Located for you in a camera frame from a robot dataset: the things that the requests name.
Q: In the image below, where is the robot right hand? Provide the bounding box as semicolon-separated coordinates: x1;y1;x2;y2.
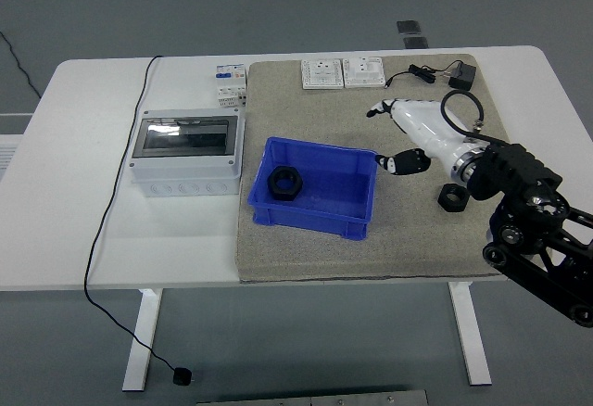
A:
366;96;484;177

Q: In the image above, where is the small black nut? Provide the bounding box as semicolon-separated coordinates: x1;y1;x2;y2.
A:
437;183;472;213

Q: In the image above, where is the large black nut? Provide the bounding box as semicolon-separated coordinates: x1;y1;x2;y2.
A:
267;164;305;203

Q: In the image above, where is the blue plastic box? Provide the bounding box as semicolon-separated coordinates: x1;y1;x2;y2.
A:
246;135;380;243

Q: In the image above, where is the grey distribution box clear lid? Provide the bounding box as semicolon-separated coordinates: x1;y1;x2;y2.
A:
128;108;246;198

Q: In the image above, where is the grey-brown mat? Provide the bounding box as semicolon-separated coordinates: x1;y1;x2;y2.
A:
233;52;552;285

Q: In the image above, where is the white circuit breaker blue label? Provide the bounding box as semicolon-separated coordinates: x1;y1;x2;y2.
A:
213;63;246;87

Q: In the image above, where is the white table leg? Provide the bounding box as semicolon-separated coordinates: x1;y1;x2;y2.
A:
447;281;493;387
121;287;164;393

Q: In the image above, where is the grey metal plate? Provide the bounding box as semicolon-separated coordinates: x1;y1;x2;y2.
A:
196;389;430;406

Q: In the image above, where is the white floor vent panel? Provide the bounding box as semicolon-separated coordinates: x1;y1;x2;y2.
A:
0;112;34;180

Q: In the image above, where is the black power adapter with cord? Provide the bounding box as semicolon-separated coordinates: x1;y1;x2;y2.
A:
383;60;477;92

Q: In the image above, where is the white wall socket with switch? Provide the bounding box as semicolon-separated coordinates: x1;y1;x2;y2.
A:
341;57;386;89

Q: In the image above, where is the long black cable with plug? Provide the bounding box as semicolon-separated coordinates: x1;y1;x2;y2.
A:
82;55;195;387

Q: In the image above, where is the thin black floor cable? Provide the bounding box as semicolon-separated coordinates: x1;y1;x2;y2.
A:
0;30;42;100

